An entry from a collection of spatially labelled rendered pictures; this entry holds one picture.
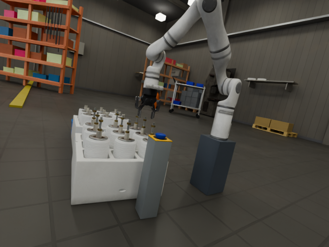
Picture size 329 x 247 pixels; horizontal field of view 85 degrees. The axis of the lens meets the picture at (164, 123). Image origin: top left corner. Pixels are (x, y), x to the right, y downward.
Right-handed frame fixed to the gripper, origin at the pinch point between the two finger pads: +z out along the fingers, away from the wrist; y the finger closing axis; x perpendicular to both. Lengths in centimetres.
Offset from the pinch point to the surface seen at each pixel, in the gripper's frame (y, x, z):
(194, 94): -429, -642, -36
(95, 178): 23.2, 21.0, 23.8
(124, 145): 13.0, 16.9, 11.2
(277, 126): -515, -272, 22
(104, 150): 20.6, 17.1, 13.9
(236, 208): -44, 32, 36
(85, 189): 26.2, 21.2, 28.5
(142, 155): 3.4, 14.6, 16.5
